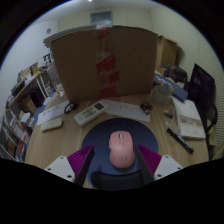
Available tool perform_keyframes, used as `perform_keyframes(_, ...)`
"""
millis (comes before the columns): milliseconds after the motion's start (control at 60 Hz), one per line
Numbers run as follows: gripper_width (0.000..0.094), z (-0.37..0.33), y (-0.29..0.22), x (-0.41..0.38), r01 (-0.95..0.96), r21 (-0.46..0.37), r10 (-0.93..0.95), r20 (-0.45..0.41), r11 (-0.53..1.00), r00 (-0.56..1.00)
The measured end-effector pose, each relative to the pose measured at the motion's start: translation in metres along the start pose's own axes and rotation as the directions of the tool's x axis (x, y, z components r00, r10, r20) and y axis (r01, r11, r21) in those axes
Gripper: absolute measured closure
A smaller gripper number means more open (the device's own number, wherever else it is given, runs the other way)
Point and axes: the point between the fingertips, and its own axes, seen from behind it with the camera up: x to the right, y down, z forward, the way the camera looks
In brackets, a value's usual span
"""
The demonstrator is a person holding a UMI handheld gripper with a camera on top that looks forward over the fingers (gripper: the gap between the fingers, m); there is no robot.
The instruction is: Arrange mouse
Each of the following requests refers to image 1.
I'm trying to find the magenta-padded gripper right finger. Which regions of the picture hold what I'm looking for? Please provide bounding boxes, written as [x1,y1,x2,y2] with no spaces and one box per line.
[133,143,184,185]

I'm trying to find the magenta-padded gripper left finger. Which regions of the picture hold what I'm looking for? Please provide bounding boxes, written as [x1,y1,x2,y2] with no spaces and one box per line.
[44,143,96,187]

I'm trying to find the pink computer mouse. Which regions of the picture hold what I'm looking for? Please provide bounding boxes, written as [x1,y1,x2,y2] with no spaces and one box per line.
[108,130,137,169]

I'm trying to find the blue mouse pad, black wrist rest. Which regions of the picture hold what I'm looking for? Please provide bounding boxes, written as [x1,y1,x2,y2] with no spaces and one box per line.
[80,117,160,191]

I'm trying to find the black marker pen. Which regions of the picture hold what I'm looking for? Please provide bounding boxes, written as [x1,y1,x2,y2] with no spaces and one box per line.
[166,127,195,155]

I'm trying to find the white book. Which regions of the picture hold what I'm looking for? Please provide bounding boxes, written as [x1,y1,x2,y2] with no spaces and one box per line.
[171,96,207,140]

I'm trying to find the white paper sheet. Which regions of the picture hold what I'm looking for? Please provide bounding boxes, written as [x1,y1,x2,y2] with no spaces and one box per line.
[35,99,71,127]
[99,99,152,123]

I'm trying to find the white bookshelf unit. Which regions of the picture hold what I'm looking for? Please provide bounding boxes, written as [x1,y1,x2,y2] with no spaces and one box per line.
[0,106,38,161]

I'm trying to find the white remote control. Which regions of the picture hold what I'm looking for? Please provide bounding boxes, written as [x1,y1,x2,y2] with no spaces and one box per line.
[73,101,108,128]

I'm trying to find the black eyeglasses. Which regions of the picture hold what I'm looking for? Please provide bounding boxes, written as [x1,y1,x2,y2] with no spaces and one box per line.
[63,101,80,114]

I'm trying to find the small dark clip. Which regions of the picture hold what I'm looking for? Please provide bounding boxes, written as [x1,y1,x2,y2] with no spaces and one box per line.
[139,101,154,115]

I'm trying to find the clear plastic cup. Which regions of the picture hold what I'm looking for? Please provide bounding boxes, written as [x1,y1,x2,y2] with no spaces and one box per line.
[151,83,174,105]

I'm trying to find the flat blue box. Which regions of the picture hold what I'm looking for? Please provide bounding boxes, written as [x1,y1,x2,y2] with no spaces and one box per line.
[153,73,189,104]

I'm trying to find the wooden side desk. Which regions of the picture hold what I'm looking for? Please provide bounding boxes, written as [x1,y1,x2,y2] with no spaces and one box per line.
[6,63,56,111]

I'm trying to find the black office chair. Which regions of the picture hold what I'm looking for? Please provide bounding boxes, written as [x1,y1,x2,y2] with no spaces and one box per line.
[188,63,219,134]

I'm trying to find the clear plastic container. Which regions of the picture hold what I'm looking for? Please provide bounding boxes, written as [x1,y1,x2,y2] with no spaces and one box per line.
[46,61,66,96]

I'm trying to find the large brown cardboard box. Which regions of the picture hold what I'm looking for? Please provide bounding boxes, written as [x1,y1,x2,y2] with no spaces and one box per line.
[49,25,158,104]

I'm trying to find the small open cardboard box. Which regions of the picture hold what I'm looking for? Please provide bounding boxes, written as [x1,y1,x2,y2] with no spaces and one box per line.
[155,34,179,71]

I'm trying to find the frosted glass door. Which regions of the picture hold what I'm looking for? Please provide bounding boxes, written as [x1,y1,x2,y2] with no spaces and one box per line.
[89,10,114,25]

